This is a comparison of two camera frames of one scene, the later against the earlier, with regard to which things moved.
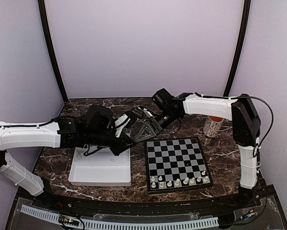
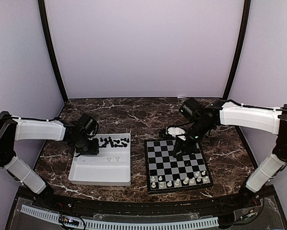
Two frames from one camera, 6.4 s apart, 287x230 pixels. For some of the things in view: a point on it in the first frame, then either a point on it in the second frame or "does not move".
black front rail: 147,205 does not move
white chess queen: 177,183 does not move
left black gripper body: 98,139 to 85,147
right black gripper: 149,130 to 189,148
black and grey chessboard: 176,164 does not move
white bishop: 186,180 does not move
